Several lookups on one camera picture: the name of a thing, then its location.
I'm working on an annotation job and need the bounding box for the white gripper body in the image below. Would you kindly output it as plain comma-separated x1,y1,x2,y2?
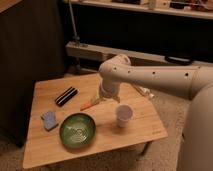
99,85,120,102

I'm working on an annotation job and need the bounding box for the green ceramic bowl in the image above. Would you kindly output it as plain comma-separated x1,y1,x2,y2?
59,113,96,149

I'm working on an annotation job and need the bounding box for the metal stand pole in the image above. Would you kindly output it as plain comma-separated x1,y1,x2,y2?
68,0,87,47

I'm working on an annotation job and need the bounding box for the blue sponge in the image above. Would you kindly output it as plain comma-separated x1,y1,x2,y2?
41,111,58,131

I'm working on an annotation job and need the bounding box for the orange carrot toy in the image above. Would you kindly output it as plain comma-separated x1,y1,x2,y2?
80,98,100,111

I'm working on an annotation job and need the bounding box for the long grey case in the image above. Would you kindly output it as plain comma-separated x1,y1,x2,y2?
66,41,213,67

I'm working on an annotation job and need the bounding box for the wooden folding table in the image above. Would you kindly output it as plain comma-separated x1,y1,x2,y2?
23,74,168,169

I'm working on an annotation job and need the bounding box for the white paper cup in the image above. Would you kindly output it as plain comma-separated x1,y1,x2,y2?
115,105,133,127

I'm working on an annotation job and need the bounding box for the white tube bottle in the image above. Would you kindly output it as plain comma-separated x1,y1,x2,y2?
134,85,154,99

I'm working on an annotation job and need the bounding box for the wooden shelf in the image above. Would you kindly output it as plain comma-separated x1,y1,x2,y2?
62,0,213,20

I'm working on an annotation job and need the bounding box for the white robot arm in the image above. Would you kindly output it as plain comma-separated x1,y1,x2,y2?
99,54,213,171

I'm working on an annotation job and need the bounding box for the black case handle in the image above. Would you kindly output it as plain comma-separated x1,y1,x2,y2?
164,56,194,66

